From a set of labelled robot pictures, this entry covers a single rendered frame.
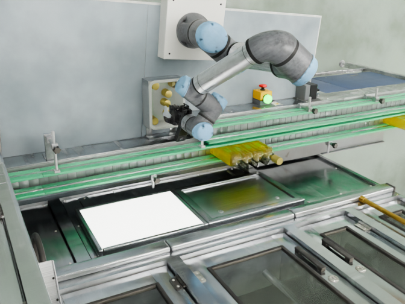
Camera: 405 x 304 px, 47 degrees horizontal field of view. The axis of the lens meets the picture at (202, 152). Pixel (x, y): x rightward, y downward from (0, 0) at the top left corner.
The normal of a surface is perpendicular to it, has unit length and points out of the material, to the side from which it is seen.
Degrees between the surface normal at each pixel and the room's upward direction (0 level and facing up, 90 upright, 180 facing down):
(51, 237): 90
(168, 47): 4
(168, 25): 4
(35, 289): 90
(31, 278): 90
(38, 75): 0
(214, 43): 10
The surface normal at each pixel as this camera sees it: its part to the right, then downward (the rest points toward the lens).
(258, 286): 0.02, -0.93
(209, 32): 0.31, 0.29
